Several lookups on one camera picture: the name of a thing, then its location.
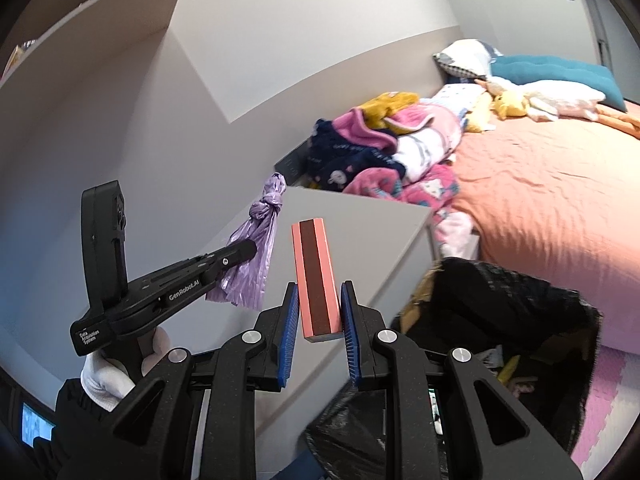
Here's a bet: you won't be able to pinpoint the white goose plush toy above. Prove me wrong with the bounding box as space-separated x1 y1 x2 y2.
475 77 640 139

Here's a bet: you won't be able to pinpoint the black bin bag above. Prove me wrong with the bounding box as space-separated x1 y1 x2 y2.
305 257 603 480

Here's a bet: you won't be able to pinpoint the person's left hand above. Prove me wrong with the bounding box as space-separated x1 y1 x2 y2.
81 326 173 413

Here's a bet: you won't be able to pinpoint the navy printed blanket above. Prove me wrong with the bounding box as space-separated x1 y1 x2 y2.
306 119 409 194

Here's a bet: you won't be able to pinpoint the pink and brown striped box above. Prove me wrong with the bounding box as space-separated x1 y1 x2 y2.
291 217 346 345

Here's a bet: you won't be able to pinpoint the person's left forearm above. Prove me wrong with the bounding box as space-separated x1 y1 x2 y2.
32 377 127 480

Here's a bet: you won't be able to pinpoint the pink cartoon print blanket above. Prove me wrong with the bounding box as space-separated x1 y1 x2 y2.
342 162 482 262

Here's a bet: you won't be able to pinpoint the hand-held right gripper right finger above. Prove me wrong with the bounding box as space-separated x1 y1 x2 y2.
340 280 571 480

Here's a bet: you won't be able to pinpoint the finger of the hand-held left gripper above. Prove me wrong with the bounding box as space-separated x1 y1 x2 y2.
197 238 259 297

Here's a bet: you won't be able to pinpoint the bed with orange sheet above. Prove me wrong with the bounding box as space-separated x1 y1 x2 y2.
435 95 640 352

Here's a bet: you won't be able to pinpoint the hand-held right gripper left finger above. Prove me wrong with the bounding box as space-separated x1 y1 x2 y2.
95 282 300 480

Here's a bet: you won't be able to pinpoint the yellow duck plush toy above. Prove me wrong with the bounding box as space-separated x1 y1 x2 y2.
465 89 534 134

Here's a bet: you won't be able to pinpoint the books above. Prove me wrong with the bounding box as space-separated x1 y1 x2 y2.
4 39 39 77

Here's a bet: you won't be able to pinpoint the purple plastic bag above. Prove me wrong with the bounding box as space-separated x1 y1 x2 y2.
205 172 289 311

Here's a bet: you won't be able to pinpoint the teal pillow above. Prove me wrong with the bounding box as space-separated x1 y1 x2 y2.
490 55 629 114

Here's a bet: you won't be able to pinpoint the pink foam floor mat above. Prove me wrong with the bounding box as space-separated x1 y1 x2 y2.
570 345 640 476

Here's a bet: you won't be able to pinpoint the white wall shelf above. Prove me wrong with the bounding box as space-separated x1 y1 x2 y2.
0 0 197 82

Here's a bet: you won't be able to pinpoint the white striped blanket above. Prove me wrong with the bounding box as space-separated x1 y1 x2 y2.
392 125 464 184

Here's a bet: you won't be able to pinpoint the yellow tube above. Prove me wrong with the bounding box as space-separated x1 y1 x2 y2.
495 355 522 387

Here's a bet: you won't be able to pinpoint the yellow cloth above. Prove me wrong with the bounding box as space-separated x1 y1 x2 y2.
359 91 421 129

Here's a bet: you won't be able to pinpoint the white dotted pillow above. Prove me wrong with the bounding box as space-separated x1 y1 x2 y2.
430 82 489 117

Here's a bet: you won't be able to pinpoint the patchwork pillow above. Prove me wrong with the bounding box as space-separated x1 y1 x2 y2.
432 39 504 84

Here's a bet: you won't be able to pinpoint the pink fleece blanket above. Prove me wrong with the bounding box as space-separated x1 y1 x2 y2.
334 102 463 154

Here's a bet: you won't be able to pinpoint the small lit screen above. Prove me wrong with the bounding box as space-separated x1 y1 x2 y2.
20 402 57 449

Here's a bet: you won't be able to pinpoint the dark grey panel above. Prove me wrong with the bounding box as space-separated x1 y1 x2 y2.
274 137 321 191

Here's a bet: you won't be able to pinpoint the grey bedside table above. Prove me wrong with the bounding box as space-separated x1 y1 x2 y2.
197 186 436 476

